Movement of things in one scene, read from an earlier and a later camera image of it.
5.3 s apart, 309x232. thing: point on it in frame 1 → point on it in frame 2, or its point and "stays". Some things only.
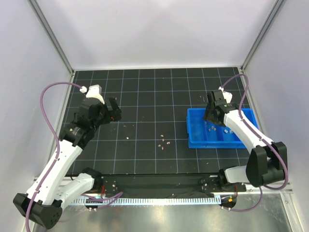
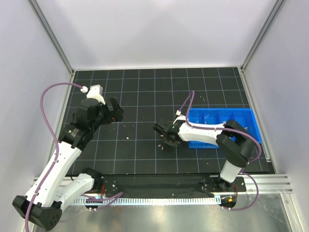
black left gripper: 110,110 stays
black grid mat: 151,135 stays
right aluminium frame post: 275,10 stays
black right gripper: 213,106 → 165,132
